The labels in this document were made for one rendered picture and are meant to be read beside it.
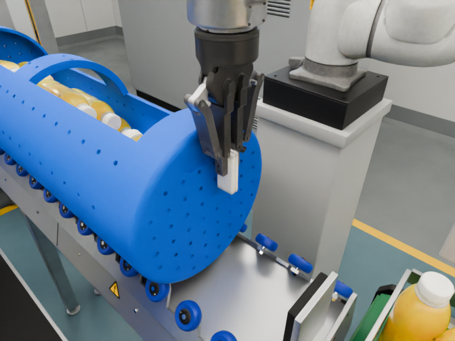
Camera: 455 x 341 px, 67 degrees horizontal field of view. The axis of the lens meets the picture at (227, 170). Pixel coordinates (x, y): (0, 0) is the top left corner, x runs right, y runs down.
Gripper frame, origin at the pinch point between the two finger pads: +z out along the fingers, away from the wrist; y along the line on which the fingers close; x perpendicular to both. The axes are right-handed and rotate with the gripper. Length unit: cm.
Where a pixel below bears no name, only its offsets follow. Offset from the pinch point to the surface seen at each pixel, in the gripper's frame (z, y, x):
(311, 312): 11.8, -4.2, -18.5
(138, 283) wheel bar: 22.6, -12.8, 10.0
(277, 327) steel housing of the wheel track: 23.3, -2.6, -13.2
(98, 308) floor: 116, -1, 80
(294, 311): 11.5, -5.8, -16.9
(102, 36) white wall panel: 110, 256, 491
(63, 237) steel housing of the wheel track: 27.9, -14.8, 36.4
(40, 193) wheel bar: 23, -13, 49
